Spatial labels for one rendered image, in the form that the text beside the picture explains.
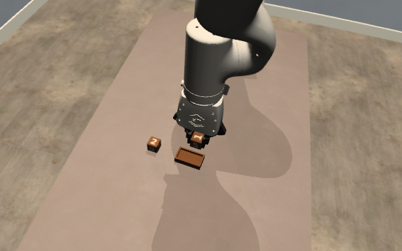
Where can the orange number cube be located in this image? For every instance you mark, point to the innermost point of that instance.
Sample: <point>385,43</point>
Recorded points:
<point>196,140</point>
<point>153,144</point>

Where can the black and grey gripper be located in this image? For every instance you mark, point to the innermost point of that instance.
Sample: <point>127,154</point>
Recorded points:
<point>205,119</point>

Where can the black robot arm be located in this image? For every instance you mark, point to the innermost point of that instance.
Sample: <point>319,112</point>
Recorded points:
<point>211,56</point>

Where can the brown wooden tray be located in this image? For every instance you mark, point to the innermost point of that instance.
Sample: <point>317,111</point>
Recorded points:
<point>189,158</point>

